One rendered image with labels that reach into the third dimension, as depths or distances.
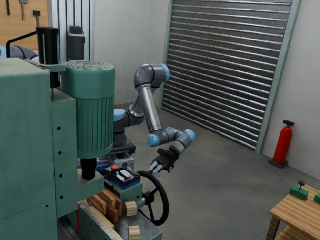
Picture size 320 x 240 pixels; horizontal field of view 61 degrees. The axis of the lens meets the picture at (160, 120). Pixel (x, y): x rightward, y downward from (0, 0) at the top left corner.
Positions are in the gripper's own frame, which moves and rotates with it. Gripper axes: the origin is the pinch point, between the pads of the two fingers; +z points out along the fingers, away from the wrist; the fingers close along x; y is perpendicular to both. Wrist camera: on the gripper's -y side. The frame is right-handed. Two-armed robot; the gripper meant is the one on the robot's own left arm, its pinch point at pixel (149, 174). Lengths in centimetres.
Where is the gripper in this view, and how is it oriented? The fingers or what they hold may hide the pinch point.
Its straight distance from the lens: 147.4
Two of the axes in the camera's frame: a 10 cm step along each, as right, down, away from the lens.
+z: -6.6, 6.4, -4.0
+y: 2.7, 6.9, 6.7
